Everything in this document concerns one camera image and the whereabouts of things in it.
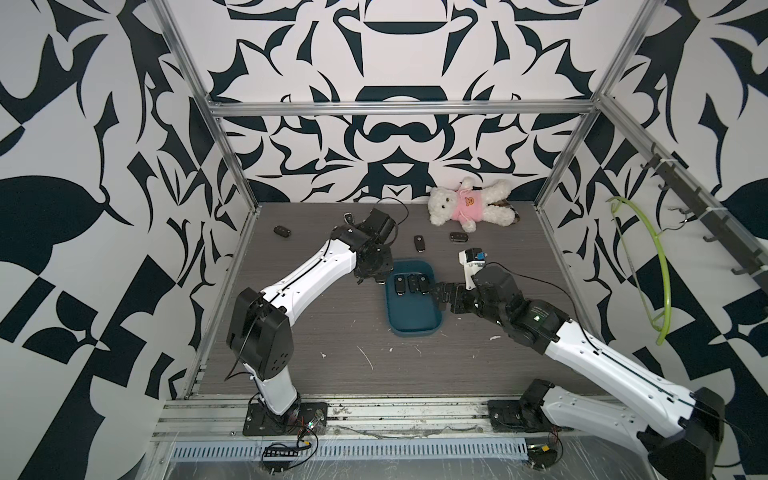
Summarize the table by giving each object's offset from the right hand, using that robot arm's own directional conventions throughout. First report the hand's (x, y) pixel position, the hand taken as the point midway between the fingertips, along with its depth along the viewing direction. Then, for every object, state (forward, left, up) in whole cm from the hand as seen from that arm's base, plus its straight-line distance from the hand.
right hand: (442, 283), depth 75 cm
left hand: (+10, +15, -4) cm, 18 cm away
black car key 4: (+10, +10, -19) cm, 23 cm away
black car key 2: (+28, +2, -20) cm, 34 cm away
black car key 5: (+11, +5, -19) cm, 22 cm away
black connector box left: (-34, +39, -20) cm, 56 cm away
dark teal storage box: (+1, +6, -21) cm, 22 cm away
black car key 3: (+29, -12, -19) cm, 37 cm away
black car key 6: (+10, +2, -18) cm, 21 cm away
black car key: (+33, +52, -18) cm, 64 cm away
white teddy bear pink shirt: (+41, -17, -13) cm, 46 cm away
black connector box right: (-34, -22, -22) cm, 46 cm away
